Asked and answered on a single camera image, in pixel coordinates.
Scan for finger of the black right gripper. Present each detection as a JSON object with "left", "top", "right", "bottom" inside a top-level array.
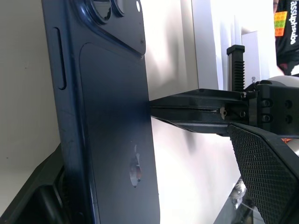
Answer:
[
  {"left": 149, "top": 107, "right": 249, "bottom": 136},
  {"left": 149, "top": 88, "right": 249, "bottom": 110}
]

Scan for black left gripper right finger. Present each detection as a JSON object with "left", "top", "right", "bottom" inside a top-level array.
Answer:
[{"left": 227, "top": 122, "right": 299, "bottom": 224}]

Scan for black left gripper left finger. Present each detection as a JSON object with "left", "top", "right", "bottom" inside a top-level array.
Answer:
[{"left": 0, "top": 141, "right": 71, "bottom": 224}]

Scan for dark blue smartphone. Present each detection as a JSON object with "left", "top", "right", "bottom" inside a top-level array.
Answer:
[{"left": 41, "top": 0, "right": 162, "bottom": 224}]

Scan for small white printed box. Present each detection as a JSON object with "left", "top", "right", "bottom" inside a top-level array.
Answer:
[{"left": 241, "top": 30, "right": 278, "bottom": 87}]

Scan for person in black shirt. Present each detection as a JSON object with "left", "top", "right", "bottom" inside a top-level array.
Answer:
[{"left": 272, "top": 0, "right": 299, "bottom": 77}]

